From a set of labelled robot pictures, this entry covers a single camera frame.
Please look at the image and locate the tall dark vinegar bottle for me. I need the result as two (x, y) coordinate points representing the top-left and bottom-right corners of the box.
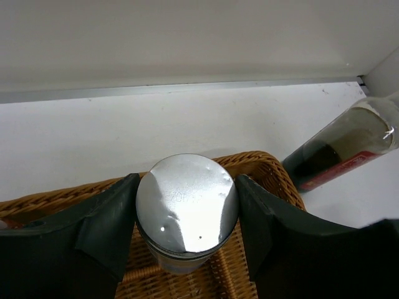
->
(282, 93), (398, 193)

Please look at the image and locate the yellow cap sauce bottle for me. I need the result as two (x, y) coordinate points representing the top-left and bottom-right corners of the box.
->
(0, 219), (24, 230)

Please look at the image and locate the wicker divided tray basket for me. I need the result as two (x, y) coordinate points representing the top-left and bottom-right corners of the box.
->
(1, 151), (305, 298)

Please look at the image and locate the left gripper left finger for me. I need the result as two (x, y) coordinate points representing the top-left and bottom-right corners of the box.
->
(1, 174), (140, 298)

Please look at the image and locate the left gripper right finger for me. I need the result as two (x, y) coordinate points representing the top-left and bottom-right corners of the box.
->
(236, 175), (398, 298)

